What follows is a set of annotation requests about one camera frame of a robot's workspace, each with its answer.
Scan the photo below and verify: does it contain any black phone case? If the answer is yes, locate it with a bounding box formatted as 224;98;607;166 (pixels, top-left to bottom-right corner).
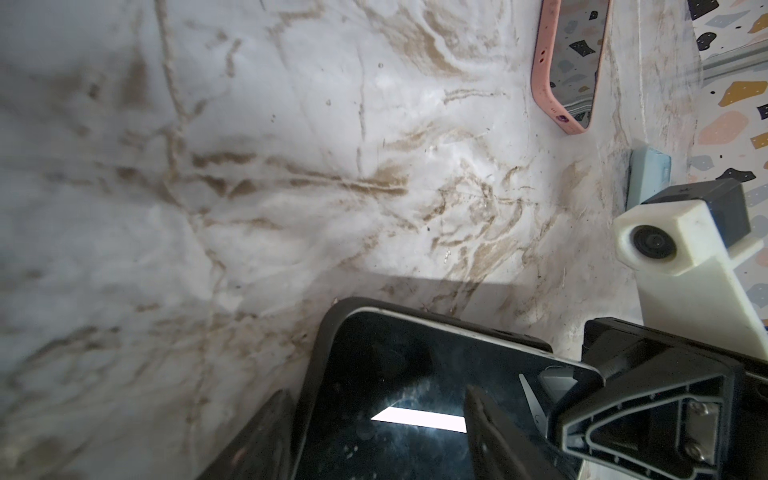
291;297;552;479

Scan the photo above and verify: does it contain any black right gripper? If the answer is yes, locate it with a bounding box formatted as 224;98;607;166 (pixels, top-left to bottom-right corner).
556;317;767;479

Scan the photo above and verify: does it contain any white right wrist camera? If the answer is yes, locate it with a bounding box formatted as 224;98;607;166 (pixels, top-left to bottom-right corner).
613;179;767;360

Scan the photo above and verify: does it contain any silver smartphone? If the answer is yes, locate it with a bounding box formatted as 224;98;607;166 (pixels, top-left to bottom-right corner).
292;300;604;479

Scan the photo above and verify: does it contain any aluminium frame post right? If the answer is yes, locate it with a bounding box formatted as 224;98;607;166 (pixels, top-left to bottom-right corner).
702;41;767;85

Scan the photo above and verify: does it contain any pink silicone phone case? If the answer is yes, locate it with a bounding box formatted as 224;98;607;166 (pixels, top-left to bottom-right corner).
531;0;612;135

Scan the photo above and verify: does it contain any light blue phone case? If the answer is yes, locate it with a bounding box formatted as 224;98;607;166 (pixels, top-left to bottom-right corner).
626;146;671;210

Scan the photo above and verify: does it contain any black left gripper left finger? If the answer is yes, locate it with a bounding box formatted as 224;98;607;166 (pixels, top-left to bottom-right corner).
198;389;294;480

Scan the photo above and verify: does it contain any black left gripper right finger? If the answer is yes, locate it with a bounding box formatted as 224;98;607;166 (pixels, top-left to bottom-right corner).
463;385;561;480

